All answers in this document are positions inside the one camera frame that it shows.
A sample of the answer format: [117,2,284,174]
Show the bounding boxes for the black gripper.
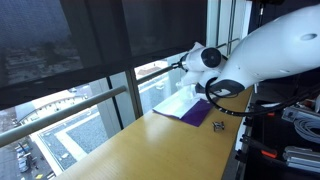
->
[171,60,189,72]

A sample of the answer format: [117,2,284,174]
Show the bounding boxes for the dark roller window shade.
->
[120,0,208,58]
[0,0,103,88]

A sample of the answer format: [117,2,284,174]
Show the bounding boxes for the purple cloth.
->
[152,89,215,129]

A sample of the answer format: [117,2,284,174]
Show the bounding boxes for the metal staple remover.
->
[212,120,226,132]

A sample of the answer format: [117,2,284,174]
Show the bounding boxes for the black clamp orange trigger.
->
[247,102,278,118]
[239,134,280,160]

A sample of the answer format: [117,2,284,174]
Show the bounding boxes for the grey power strip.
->
[281,105,320,124]

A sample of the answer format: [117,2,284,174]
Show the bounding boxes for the grey stacked boxes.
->
[282,145,320,174]

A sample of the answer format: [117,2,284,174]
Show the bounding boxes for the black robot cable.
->
[204,76,320,118]

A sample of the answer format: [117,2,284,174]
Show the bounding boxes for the coiled white cable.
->
[292,117,320,145]

